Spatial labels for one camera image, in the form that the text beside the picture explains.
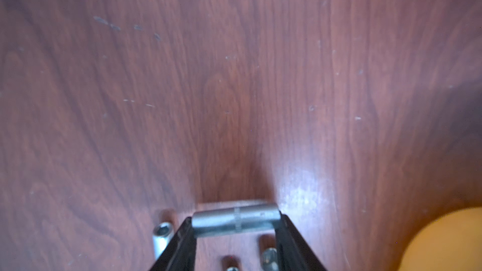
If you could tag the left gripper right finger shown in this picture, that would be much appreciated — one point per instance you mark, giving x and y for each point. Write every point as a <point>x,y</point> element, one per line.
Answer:
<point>293,252</point>

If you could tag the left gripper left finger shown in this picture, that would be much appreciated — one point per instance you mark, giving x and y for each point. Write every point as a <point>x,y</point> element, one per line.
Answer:
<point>180,253</point>

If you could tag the slim silver socket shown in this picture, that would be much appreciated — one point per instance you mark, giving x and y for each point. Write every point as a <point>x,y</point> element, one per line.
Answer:
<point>162,235</point>

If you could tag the long silver socket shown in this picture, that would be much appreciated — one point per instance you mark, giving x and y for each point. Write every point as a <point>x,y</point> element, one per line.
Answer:
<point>230,221</point>

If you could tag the yellow plastic tray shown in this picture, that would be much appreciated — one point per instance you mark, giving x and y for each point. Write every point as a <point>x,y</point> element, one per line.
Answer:
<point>451,242</point>

